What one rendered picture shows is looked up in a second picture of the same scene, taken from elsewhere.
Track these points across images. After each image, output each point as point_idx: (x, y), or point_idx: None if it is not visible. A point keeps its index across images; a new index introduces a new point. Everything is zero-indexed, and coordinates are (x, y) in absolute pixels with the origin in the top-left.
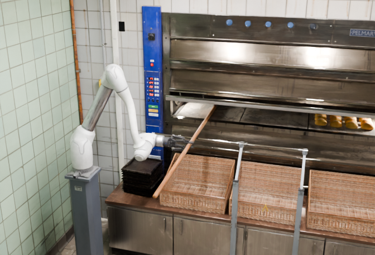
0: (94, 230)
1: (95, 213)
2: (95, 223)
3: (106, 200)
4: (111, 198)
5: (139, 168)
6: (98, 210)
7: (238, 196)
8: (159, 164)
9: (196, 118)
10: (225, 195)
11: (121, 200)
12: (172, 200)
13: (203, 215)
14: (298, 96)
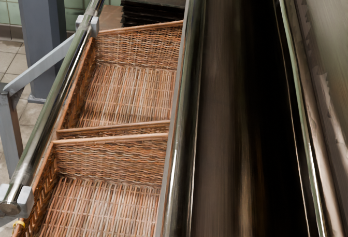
0: (23, 13)
1: None
2: (27, 4)
3: (103, 5)
4: (112, 10)
5: None
6: None
7: (155, 192)
8: (170, 6)
9: None
10: (68, 129)
11: (108, 20)
12: (114, 77)
13: (55, 129)
14: None
